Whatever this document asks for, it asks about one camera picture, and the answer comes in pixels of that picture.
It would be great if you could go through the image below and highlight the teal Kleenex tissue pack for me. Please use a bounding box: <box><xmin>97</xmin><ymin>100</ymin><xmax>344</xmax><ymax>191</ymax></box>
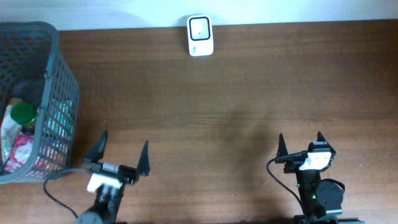
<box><xmin>47</xmin><ymin>99</ymin><xmax>73</xmax><ymax>139</ymax></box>

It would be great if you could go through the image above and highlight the orange Kleenex tissue pack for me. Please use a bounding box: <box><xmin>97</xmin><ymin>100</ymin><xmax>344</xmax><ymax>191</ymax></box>
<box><xmin>34</xmin><ymin>145</ymin><xmax>69</xmax><ymax>173</ymax></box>

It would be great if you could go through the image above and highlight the grey plastic mesh basket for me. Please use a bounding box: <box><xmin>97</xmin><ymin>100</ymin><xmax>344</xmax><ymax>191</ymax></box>
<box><xmin>1</xmin><ymin>22</ymin><xmax>80</xmax><ymax>184</ymax></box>

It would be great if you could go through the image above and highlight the left camera cable black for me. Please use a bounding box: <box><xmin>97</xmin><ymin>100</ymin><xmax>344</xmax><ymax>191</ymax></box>
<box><xmin>42</xmin><ymin>168</ymin><xmax>89</xmax><ymax>220</ymax></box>

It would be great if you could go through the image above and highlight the red purple pad packet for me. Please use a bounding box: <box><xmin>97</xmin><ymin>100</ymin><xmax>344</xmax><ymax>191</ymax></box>
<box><xmin>4</xmin><ymin>133</ymin><xmax>34</xmax><ymax>173</ymax></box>

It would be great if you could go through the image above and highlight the camera cable black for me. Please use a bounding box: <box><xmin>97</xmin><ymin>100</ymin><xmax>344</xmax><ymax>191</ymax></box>
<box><xmin>42</xmin><ymin>168</ymin><xmax>89</xmax><ymax>220</ymax></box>
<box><xmin>266</xmin><ymin>157</ymin><xmax>308</xmax><ymax>224</ymax></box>

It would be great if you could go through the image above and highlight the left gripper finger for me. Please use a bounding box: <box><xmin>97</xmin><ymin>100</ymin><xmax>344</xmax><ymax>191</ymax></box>
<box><xmin>136</xmin><ymin>141</ymin><xmax>150</xmax><ymax>176</ymax></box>
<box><xmin>84</xmin><ymin>131</ymin><xmax>108</xmax><ymax>163</ymax></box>

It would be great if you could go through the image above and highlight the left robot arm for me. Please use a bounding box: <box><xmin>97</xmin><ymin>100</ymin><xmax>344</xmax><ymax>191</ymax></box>
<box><xmin>76</xmin><ymin>131</ymin><xmax>150</xmax><ymax>223</ymax></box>

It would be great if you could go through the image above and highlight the right camera cable black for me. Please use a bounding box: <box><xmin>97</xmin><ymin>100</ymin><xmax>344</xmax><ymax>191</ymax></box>
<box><xmin>266</xmin><ymin>157</ymin><xmax>308</xmax><ymax>224</ymax></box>

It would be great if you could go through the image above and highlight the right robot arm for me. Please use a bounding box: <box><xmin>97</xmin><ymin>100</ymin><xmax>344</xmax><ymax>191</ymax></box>
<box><xmin>271</xmin><ymin>132</ymin><xmax>363</xmax><ymax>223</ymax></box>

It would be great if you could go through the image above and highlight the green lid seasoning jar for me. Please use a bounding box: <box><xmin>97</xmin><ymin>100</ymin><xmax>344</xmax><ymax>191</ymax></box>
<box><xmin>11</xmin><ymin>101</ymin><xmax>38</xmax><ymax>127</ymax></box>

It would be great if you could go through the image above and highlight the white cream tube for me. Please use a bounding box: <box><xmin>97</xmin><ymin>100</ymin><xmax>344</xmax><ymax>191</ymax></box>
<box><xmin>1</xmin><ymin>98</ymin><xmax>22</xmax><ymax>164</ymax></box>

